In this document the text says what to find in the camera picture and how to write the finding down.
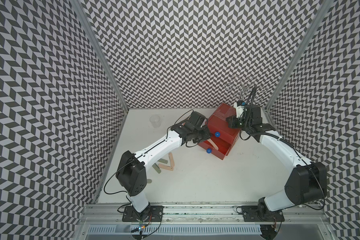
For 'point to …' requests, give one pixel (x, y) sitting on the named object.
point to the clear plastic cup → (155, 120)
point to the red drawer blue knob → (217, 134)
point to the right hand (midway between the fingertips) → (227, 121)
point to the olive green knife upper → (163, 161)
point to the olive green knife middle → (157, 168)
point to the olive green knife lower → (149, 181)
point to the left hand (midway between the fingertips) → (211, 136)
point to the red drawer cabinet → (224, 138)
